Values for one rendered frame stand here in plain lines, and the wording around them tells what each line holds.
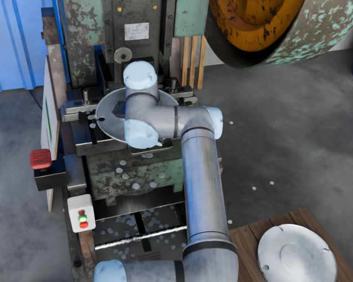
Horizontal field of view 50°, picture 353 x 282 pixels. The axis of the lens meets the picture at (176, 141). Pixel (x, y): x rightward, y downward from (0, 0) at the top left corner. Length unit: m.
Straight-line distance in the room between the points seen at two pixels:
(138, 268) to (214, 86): 2.23
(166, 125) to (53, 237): 1.21
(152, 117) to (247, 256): 0.82
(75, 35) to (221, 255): 0.70
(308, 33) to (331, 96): 2.00
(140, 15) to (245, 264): 0.94
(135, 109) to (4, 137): 1.65
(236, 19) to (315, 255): 0.91
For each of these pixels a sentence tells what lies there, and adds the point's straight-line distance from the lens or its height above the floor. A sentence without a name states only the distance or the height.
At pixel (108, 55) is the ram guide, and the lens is 1.13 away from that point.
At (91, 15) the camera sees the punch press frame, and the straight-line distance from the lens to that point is 1.05.
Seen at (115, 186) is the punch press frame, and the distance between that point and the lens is 1.36.
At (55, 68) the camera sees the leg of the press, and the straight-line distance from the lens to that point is 1.57.
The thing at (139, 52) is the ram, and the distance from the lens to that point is 1.19.
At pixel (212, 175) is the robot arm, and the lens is 0.74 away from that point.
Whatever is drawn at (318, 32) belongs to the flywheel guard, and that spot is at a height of 1.20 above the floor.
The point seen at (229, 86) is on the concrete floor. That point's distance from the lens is 2.78.
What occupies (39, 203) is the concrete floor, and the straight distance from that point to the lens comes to 2.06.
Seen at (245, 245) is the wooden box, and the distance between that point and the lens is 1.52.
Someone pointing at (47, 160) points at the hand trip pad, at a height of 0.76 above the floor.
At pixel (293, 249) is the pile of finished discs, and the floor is 0.38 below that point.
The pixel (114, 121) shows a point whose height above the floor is 0.78.
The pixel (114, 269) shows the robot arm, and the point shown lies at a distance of 0.63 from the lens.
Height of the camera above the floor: 1.63
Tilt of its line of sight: 45 degrees down
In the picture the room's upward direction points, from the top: 6 degrees clockwise
